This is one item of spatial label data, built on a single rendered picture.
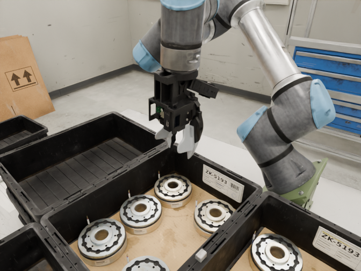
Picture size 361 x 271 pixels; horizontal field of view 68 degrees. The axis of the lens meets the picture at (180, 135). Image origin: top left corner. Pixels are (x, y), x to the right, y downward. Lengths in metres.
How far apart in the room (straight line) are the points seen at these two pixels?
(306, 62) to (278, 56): 1.47
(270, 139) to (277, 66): 0.20
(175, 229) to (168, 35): 0.44
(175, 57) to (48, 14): 3.15
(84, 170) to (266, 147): 0.55
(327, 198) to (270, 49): 0.54
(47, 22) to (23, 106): 0.99
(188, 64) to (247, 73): 2.92
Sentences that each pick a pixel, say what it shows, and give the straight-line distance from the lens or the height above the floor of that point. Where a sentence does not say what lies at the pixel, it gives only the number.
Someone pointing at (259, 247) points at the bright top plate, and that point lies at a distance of 0.64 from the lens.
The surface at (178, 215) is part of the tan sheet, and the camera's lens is 0.71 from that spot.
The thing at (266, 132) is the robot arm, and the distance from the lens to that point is 0.77.
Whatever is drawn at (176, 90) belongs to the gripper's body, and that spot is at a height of 1.17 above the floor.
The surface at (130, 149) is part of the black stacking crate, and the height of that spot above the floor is 0.83.
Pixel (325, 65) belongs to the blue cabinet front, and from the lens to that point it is 2.25.
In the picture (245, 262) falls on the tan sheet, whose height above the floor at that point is 0.83.
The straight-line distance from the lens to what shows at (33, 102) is 3.28.
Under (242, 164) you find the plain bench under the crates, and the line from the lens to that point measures 1.10.
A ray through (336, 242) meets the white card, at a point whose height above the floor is 0.90.
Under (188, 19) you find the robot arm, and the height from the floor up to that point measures 1.29.
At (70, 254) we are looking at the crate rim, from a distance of 0.55.
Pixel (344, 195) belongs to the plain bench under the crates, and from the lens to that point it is 1.10.
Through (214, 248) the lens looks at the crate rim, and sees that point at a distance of 0.53.
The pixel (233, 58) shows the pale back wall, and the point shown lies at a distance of 3.43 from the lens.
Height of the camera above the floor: 1.36
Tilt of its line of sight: 32 degrees down
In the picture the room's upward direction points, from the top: straight up
